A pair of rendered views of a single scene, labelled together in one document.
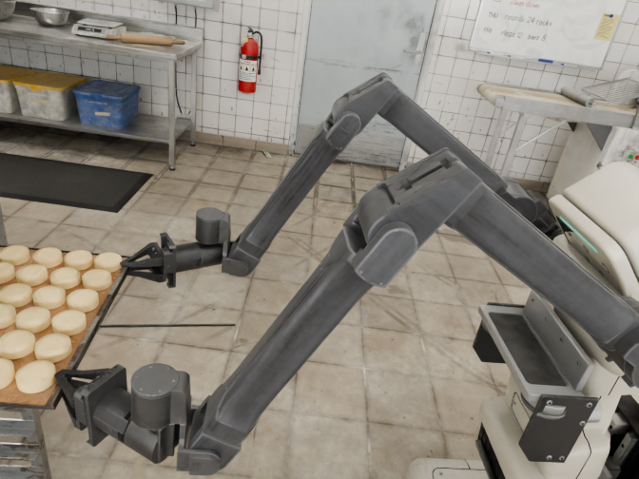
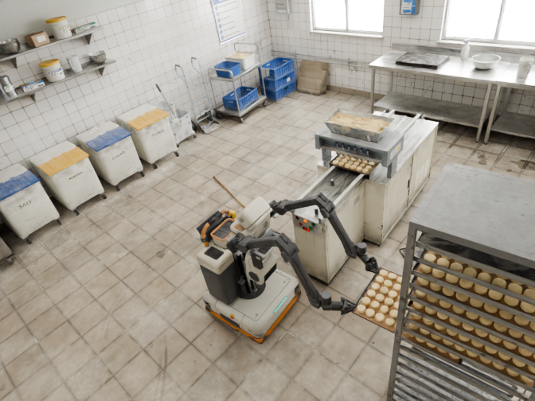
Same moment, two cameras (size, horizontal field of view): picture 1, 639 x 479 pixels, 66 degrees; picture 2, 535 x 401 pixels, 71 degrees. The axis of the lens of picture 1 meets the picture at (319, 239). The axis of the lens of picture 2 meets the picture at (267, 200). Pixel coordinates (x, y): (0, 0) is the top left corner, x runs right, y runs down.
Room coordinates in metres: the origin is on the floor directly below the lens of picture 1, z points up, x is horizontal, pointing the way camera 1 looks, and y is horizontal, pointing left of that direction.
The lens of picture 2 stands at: (1.97, 1.12, 2.87)
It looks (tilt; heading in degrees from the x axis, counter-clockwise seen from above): 38 degrees down; 230
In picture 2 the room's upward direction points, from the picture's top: 10 degrees counter-clockwise
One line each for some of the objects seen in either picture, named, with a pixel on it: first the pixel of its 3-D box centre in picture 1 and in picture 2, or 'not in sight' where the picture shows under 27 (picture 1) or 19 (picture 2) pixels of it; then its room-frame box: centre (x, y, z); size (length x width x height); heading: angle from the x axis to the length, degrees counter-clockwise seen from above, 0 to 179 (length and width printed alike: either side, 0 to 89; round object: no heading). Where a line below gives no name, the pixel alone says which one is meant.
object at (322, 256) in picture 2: not in sight; (330, 226); (-0.11, -0.51, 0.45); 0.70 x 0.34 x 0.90; 5
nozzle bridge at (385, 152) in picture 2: not in sight; (357, 149); (-0.61, -0.55, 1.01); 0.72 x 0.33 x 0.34; 95
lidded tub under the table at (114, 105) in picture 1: (108, 104); not in sight; (3.90, 1.85, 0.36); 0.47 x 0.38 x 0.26; 4
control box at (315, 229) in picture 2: not in sight; (306, 223); (0.25, -0.48, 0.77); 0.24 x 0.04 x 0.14; 95
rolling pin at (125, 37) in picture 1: (146, 39); not in sight; (3.79, 1.48, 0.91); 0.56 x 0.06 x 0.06; 121
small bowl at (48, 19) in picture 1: (50, 17); not in sight; (3.98, 2.30, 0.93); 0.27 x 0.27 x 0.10
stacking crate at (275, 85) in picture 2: not in sight; (277, 79); (-3.02, -3.92, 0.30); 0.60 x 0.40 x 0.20; 2
